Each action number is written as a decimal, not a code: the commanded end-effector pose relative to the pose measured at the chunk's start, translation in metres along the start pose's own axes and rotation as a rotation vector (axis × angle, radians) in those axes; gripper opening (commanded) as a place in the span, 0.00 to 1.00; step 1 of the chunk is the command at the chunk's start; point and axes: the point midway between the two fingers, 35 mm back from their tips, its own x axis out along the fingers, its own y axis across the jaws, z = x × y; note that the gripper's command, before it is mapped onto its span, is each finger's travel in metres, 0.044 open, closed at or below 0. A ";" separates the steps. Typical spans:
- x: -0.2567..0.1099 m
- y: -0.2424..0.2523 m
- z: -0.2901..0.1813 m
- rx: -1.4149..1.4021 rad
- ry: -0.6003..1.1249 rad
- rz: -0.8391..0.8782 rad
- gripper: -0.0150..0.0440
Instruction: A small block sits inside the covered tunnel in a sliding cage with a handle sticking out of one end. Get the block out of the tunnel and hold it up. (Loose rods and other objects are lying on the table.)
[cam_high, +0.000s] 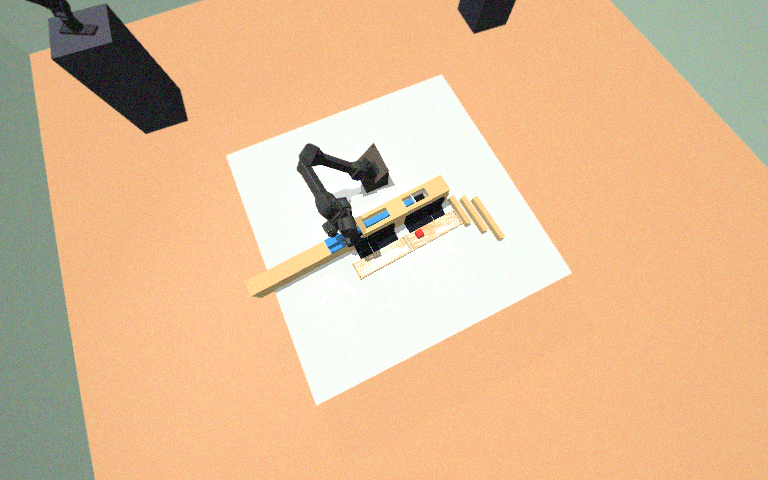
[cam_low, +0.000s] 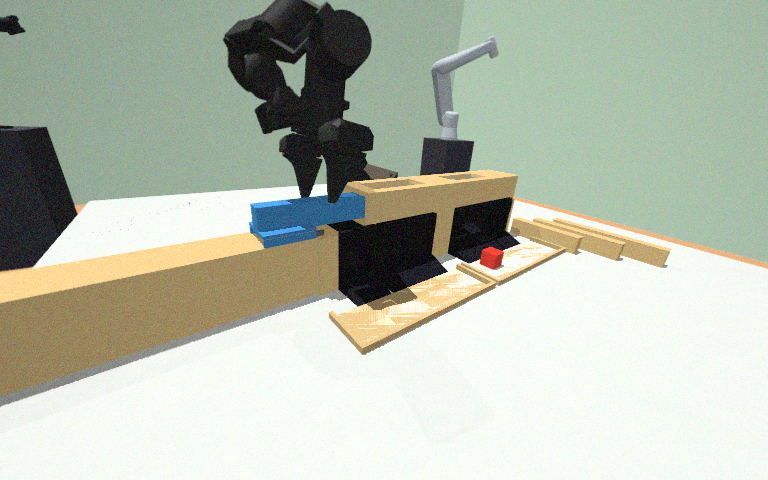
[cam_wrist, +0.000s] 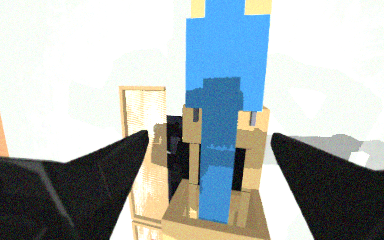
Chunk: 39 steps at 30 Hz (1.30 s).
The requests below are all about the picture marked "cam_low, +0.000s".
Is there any blue sliding bar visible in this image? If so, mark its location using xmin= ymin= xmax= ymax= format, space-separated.
xmin=249 ymin=192 xmax=366 ymax=249

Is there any red cube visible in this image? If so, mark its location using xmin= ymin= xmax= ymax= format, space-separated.
xmin=480 ymin=247 xmax=504 ymax=270

